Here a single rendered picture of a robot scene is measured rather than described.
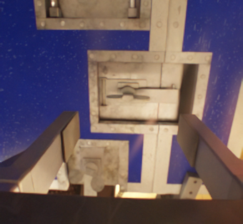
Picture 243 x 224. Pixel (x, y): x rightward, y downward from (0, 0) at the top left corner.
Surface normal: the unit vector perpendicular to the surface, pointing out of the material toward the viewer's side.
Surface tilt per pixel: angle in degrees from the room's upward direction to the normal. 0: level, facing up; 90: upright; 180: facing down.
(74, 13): 90
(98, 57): 90
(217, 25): 90
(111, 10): 90
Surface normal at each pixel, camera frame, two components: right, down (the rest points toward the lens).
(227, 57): -0.03, 0.30
